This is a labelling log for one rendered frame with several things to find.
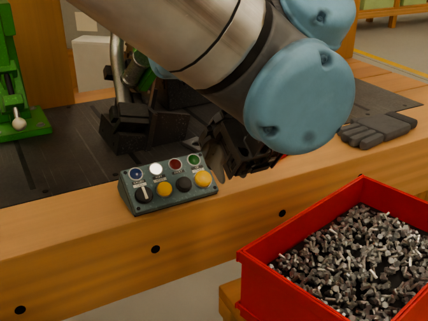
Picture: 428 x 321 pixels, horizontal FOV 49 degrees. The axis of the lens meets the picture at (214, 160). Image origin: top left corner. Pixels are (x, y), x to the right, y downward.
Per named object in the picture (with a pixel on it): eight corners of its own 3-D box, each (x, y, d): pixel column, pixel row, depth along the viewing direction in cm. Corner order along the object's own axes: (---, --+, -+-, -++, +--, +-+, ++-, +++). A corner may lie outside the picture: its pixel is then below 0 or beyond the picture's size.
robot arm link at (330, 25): (269, -40, 43) (344, -35, 46) (232, 43, 52) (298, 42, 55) (298, 24, 39) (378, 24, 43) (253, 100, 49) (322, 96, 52)
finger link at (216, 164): (207, 199, 71) (225, 171, 63) (193, 165, 73) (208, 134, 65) (225, 193, 72) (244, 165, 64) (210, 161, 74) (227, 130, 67)
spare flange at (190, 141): (213, 148, 95) (213, 144, 95) (199, 153, 93) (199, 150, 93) (196, 139, 99) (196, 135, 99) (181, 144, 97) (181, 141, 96)
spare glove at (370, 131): (381, 115, 111) (383, 105, 110) (421, 130, 103) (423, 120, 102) (323, 135, 101) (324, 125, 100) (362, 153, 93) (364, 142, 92)
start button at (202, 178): (213, 185, 79) (214, 182, 78) (197, 189, 78) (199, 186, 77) (206, 171, 80) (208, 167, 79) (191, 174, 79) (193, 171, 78)
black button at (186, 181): (192, 189, 77) (194, 186, 76) (179, 193, 76) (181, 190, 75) (187, 177, 78) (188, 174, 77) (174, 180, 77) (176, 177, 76)
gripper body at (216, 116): (225, 183, 62) (256, 134, 52) (201, 130, 65) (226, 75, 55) (272, 170, 65) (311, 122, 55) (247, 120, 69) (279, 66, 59)
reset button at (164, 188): (173, 194, 76) (174, 192, 75) (159, 198, 75) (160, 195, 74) (168, 181, 77) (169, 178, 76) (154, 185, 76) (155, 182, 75)
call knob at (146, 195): (154, 200, 74) (155, 197, 73) (138, 204, 73) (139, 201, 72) (148, 186, 75) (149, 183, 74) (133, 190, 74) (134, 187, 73)
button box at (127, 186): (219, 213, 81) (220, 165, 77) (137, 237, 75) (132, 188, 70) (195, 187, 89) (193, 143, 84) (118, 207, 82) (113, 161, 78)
